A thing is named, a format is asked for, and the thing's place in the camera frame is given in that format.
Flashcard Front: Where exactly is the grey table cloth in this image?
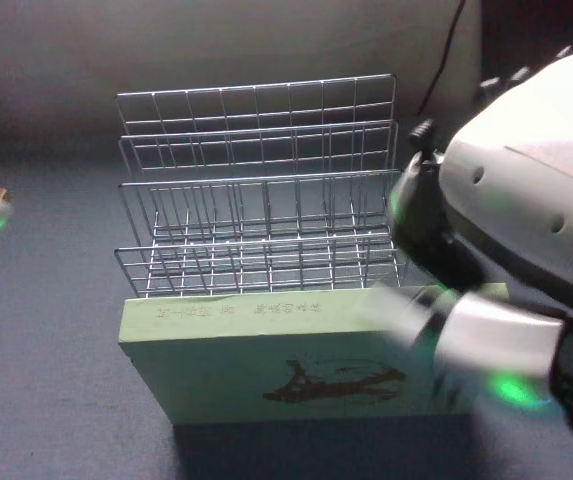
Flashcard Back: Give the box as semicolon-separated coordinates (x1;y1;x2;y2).
0;124;573;480

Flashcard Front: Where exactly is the black background cable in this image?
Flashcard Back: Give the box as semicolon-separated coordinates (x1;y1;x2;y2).
417;0;469;117

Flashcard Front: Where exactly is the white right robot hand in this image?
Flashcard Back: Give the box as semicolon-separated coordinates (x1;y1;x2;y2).
375;39;573;447

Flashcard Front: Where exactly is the silver wire file rack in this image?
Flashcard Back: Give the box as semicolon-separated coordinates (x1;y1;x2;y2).
113;73;410;300

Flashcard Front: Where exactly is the light green book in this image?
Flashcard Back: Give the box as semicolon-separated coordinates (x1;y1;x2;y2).
117;282;512;426

